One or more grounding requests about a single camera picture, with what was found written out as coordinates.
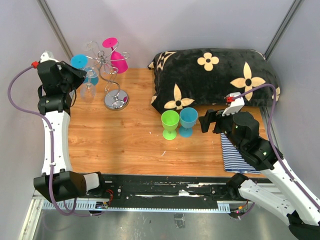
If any black floral pillow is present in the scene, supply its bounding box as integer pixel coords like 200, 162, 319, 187
148, 48, 281, 114

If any light blue wine glass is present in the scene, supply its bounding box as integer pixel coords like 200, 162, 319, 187
179, 107, 198, 138

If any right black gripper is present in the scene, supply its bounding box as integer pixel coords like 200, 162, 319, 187
199, 105, 244, 151

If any green wine glass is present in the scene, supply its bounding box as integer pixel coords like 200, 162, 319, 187
161, 110, 180, 141

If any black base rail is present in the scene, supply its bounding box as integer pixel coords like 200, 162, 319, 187
86, 174, 247, 212

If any dark blue wine glass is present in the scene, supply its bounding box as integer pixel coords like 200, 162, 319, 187
70, 54, 99, 86

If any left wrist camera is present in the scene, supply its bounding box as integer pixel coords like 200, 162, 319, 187
31, 50, 59, 69

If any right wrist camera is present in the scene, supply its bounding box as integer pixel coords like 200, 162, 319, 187
222, 92, 245, 117

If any blue striped cloth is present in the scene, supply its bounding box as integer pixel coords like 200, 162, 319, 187
220, 133, 260, 175

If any clear wine glass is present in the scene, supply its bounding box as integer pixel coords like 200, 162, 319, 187
83, 41, 101, 57
80, 66, 99, 103

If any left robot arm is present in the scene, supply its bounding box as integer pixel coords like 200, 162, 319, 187
33, 60, 107, 202

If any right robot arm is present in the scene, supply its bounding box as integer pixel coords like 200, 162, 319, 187
198, 109, 320, 240

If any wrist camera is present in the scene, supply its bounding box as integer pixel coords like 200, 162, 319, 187
31, 50, 59, 69
222, 92, 245, 117

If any pink wine glass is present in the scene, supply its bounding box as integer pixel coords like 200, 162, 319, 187
102, 37, 130, 74

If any chrome wine glass rack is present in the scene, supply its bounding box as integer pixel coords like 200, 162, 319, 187
87, 45, 130, 111

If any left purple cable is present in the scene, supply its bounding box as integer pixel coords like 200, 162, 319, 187
7, 65, 106, 217

